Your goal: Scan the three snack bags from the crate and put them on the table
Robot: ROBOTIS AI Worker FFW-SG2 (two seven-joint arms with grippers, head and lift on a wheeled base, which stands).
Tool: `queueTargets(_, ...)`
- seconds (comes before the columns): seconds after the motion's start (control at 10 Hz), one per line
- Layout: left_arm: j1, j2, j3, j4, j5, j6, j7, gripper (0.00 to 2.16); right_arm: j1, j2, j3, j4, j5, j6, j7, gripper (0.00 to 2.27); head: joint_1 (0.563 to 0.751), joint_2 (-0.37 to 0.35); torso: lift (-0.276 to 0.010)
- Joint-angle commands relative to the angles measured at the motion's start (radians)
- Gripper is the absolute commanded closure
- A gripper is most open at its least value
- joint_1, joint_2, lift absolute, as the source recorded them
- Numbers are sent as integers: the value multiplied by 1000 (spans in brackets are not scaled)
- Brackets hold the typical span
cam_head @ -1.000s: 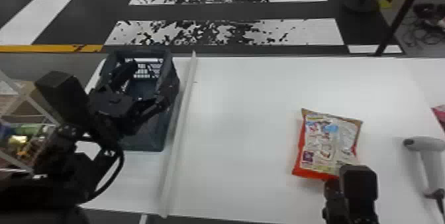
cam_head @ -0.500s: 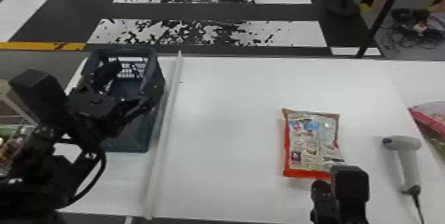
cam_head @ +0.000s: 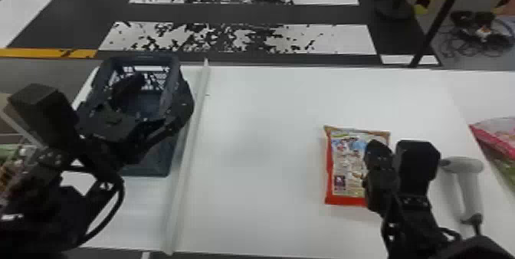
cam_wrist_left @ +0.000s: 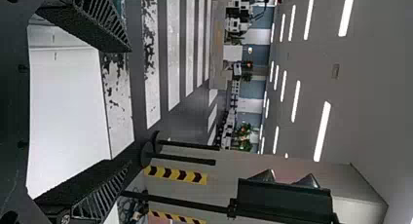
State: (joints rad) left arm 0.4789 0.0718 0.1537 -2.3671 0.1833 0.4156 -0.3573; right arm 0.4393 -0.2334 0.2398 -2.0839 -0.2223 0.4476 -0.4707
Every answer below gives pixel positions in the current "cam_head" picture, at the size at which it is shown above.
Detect black cable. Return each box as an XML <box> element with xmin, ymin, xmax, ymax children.
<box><xmin>74</xmin><ymin>169</ymin><xmax>126</xmax><ymax>251</ymax></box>

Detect black floor cables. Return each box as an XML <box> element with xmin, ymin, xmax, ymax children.
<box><xmin>438</xmin><ymin>9</ymin><xmax>515</xmax><ymax>59</ymax></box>

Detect pink snack packet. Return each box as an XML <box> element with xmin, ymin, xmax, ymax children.
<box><xmin>468</xmin><ymin>116</ymin><xmax>515</xmax><ymax>189</ymax></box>

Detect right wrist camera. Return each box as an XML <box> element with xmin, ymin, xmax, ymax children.
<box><xmin>393</xmin><ymin>139</ymin><xmax>442</xmax><ymax>198</ymax></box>

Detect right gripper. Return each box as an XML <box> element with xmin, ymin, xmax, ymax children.
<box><xmin>361</xmin><ymin>139</ymin><xmax>399</xmax><ymax>218</ymax></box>

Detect red snack packet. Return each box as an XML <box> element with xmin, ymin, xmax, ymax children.
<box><xmin>323</xmin><ymin>124</ymin><xmax>392</xmax><ymax>208</ymax></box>

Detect hand scanner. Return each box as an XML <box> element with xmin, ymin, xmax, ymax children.
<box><xmin>438</xmin><ymin>156</ymin><xmax>485</xmax><ymax>227</ymax></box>

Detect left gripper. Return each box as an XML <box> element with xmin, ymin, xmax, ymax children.
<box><xmin>75</xmin><ymin>68</ymin><xmax>195</xmax><ymax>166</ymax></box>

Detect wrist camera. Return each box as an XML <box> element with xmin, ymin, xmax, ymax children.
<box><xmin>7</xmin><ymin>83</ymin><xmax>80</xmax><ymax>152</ymax></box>
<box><xmin>393</xmin><ymin>139</ymin><xmax>442</xmax><ymax>198</ymax></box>

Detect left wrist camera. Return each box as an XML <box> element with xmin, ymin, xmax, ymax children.
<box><xmin>7</xmin><ymin>83</ymin><xmax>80</xmax><ymax>152</ymax></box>

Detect white slab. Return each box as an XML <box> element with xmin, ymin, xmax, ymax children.
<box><xmin>60</xmin><ymin>58</ymin><xmax>213</xmax><ymax>256</ymax></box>

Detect blue basket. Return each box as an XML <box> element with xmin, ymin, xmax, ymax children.
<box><xmin>75</xmin><ymin>52</ymin><xmax>195</xmax><ymax>179</ymax></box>

